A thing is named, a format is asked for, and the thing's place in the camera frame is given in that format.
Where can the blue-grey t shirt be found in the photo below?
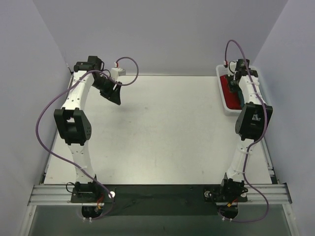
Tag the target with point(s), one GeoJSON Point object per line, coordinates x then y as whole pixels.
{"type": "Point", "coordinates": [241, 98]}

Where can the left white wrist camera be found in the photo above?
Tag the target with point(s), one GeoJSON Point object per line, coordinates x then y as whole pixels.
{"type": "Point", "coordinates": [116, 72]}

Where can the red rolled t shirt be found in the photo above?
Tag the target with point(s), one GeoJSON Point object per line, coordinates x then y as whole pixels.
{"type": "Point", "coordinates": [231, 100]}

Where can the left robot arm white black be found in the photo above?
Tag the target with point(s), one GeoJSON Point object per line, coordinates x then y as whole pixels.
{"type": "Point", "coordinates": [72, 123]}

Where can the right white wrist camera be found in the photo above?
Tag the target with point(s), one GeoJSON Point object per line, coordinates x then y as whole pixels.
{"type": "Point", "coordinates": [230, 66]}

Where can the white plastic basket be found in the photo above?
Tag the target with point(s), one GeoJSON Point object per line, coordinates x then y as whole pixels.
{"type": "Point", "coordinates": [250, 90]}

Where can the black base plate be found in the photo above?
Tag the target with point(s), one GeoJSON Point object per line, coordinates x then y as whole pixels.
{"type": "Point", "coordinates": [156, 200]}

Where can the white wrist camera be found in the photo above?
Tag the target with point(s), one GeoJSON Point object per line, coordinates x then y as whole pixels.
{"type": "Point", "coordinates": [230, 66]}
{"type": "Point", "coordinates": [116, 72]}

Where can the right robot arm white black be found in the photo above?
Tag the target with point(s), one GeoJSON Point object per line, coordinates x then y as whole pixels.
{"type": "Point", "coordinates": [250, 125]}

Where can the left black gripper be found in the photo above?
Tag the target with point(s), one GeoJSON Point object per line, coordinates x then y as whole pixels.
{"type": "Point", "coordinates": [111, 91]}

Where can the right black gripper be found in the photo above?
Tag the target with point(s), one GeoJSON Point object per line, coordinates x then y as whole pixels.
{"type": "Point", "coordinates": [234, 84]}

